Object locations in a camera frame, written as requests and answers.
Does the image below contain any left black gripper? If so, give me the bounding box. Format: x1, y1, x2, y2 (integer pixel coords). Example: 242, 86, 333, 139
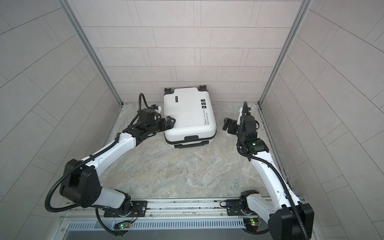
145, 116, 177, 136

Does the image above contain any black and white suitcase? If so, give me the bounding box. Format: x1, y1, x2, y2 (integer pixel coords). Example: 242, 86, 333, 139
164, 85, 217, 149

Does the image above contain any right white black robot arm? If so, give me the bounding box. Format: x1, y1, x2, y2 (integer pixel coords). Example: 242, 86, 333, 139
223, 102, 315, 240

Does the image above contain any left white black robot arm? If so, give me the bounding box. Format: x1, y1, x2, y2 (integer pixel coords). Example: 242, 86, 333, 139
45, 105, 176, 217

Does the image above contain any right green circuit board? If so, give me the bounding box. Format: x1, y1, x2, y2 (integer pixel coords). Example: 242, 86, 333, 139
243, 218, 263, 233

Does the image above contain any green circuit board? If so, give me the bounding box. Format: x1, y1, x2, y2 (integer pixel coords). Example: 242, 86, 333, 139
243, 218, 263, 233
114, 221, 132, 230

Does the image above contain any left green circuit board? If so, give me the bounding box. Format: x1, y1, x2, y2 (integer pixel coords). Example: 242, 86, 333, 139
114, 221, 132, 230

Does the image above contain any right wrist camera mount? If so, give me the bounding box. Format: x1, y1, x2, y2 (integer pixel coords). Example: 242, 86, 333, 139
237, 107, 243, 126

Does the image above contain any aluminium mounting rail frame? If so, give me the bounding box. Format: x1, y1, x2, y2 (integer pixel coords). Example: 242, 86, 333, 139
53, 196, 268, 240

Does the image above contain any right black base cable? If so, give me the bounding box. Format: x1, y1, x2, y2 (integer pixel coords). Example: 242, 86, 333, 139
242, 226, 271, 235

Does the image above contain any black base cable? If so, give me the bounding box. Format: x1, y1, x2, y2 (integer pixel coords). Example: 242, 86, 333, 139
242, 226, 271, 235
95, 206, 139, 238

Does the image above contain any left black base cable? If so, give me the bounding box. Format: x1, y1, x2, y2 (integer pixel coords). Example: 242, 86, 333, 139
95, 206, 139, 238

